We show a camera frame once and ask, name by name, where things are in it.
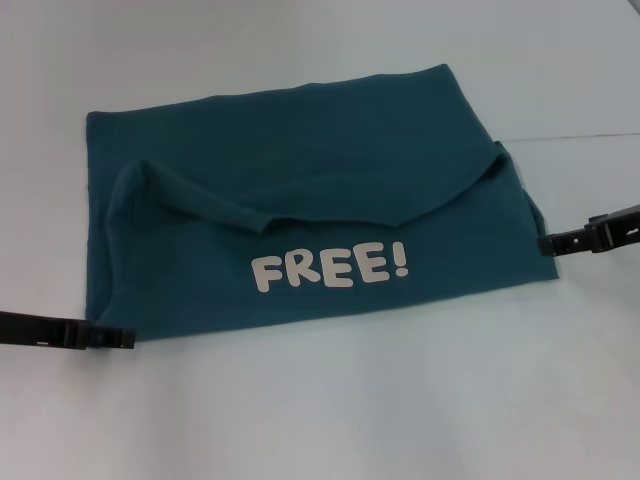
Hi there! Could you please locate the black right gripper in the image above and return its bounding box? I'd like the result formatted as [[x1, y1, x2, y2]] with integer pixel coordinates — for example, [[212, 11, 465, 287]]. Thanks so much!
[[536, 201, 640, 260]]

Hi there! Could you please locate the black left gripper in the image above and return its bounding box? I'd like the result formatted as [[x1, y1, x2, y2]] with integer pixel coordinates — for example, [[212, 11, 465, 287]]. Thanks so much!
[[0, 310, 137, 352]]

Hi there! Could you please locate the teal blue shirt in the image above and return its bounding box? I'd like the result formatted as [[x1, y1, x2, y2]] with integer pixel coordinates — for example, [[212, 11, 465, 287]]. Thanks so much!
[[83, 62, 561, 346]]

